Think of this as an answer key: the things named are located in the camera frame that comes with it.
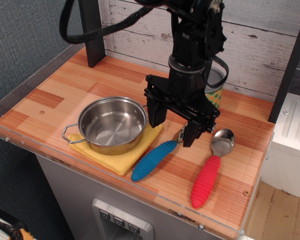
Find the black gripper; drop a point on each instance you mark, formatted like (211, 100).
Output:
(183, 93)

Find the blue handled fork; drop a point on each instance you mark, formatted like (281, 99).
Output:
(151, 160)

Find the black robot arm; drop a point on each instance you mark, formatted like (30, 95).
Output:
(198, 37)

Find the peas and carrots can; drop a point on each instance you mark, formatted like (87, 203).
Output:
(214, 95)

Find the stainless steel pot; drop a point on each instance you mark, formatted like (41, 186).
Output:
(110, 125)

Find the yellow folded cloth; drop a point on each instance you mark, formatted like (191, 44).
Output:
(121, 163)

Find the grey toy cabinet front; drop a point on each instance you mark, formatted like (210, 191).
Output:
(162, 199)

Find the silver button panel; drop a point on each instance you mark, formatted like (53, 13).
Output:
(116, 224)

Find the white toy sink unit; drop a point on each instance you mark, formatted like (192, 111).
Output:
(281, 168)

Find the orange object bottom left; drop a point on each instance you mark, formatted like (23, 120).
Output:
(26, 235)

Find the red handled spoon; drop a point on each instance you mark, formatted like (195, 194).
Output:
(221, 144)

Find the black vertical post left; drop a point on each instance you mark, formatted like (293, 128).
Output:
(91, 20)

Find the black vertical post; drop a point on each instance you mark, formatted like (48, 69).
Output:
(91, 20)
(286, 81)

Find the black vertical post right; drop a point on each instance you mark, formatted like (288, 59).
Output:
(286, 81)

